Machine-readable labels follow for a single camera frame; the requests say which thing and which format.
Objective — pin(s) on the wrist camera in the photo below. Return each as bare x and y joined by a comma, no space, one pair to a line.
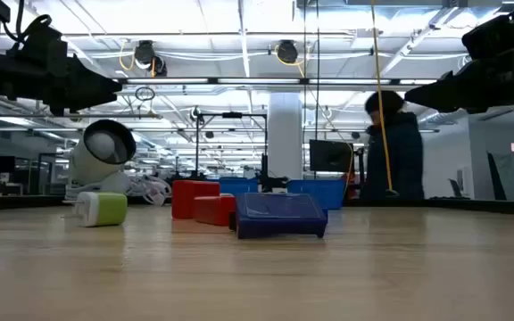
489,38
45,49

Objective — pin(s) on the white desk fan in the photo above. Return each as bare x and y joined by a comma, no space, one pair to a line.
87,169

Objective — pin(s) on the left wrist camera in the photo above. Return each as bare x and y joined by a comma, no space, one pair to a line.
45,49

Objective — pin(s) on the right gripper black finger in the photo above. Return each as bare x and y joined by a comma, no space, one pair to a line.
440,93
458,109

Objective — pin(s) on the tall red block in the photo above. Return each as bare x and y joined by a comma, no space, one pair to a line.
183,198

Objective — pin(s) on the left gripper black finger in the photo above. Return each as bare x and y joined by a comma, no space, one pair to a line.
87,82
72,104

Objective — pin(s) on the blue plastic basket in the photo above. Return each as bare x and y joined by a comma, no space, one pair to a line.
239,186
319,191

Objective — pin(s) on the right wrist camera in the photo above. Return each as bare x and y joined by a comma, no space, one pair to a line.
489,38

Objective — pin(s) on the white pillar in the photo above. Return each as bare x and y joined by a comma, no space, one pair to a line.
285,134

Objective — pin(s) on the person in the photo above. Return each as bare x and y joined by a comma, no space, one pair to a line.
395,156

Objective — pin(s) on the red USB charger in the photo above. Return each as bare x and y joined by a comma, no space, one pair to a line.
212,210

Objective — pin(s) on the blue device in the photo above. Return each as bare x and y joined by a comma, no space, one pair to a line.
279,218

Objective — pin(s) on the green white USB charger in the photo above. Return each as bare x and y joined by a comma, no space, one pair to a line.
110,208

